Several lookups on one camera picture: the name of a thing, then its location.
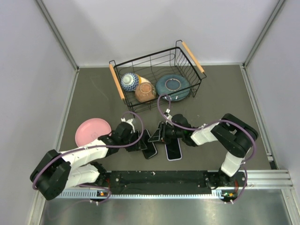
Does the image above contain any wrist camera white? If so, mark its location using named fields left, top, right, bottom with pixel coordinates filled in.
left=164, top=108, right=172, bottom=120
left=121, top=118, right=135, bottom=130

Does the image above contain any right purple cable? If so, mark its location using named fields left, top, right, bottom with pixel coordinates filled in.
left=157, top=93, right=258, bottom=204

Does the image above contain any yellow bowl in basket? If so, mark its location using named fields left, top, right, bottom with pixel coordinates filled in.
left=137, top=75, right=151, bottom=84

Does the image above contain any black wire dish basket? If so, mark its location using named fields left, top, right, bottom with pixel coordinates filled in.
left=109, top=42, right=204, bottom=113

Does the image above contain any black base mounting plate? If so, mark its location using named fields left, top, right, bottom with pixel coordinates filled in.
left=88, top=171, right=246, bottom=195

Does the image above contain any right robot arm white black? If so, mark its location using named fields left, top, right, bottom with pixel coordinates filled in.
left=148, top=113, right=259, bottom=189

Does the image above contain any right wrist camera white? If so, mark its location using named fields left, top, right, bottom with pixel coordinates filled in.
left=164, top=108, right=172, bottom=120

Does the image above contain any aluminium frame rail front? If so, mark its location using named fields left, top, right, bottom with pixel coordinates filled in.
left=44, top=170, right=293, bottom=202

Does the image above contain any teal ceramic plate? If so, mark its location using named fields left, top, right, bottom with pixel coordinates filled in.
left=156, top=74, right=190, bottom=101

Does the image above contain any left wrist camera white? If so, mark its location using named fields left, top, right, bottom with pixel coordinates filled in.
left=121, top=118, right=135, bottom=130

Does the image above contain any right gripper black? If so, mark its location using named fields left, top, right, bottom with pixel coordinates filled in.
left=148, top=121, right=184, bottom=144

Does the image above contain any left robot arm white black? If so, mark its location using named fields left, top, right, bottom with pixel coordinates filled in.
left=30, top=121, right=143, bottom=201

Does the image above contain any black phone case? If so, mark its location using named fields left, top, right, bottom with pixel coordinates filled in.
left=142, top=129, right=158, bottom=159

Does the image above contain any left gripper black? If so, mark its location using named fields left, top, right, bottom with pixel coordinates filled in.
left=120, top=129, right=147, bottom=152

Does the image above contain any brown ceramic bowl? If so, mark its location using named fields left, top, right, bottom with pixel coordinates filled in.
left=135, top=82, right=157, bottom=103

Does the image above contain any blue white patterned bowl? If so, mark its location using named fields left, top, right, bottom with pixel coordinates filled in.
left=121, top=73, right=140, bottom=92

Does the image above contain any black screen smartphone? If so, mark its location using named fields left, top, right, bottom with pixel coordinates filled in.
left=165, top=138, right=182, bottom=160

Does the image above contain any pink plate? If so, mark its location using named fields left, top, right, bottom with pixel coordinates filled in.
left=75, top=118, right=112, bottom=147

